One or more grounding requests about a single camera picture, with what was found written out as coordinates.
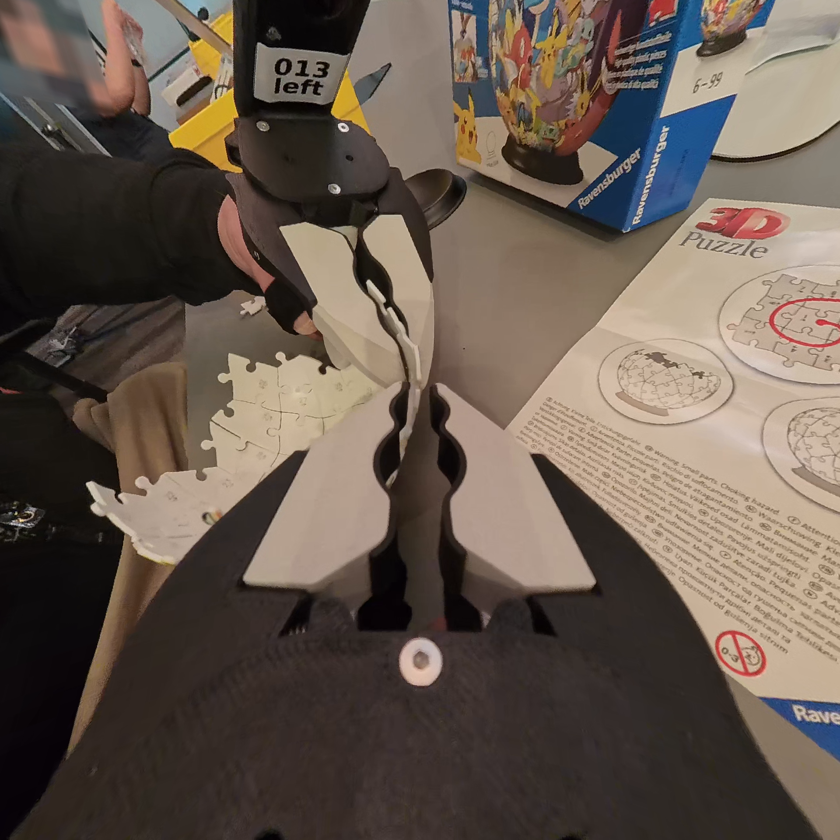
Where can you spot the yellow plastic bin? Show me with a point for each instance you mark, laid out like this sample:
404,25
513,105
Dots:
203,131

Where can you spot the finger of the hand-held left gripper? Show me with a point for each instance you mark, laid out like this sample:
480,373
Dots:
403,262
328,282

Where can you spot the blue cartoon puzzle box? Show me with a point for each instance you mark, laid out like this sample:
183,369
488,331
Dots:
558,79

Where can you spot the person's left forearm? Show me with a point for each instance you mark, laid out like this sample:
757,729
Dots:
118,223

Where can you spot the black round ball stand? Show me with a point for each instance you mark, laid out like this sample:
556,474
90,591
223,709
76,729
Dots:
443,197

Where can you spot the partly built white puzzle ball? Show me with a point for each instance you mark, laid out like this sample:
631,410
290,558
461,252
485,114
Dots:
282,407

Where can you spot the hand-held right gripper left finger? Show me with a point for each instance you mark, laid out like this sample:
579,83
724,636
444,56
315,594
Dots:
315,525

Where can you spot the white flat board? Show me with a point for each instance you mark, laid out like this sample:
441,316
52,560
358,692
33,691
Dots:
787,111

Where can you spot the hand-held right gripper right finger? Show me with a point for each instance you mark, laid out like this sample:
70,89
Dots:
518,525

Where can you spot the pile of puzzle pieces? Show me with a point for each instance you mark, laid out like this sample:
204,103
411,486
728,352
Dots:
253,308

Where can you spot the folded paper instruction leaflet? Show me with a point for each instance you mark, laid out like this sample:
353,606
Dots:
656,295

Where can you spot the person's left hand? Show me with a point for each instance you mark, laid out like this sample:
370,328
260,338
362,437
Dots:
239,256

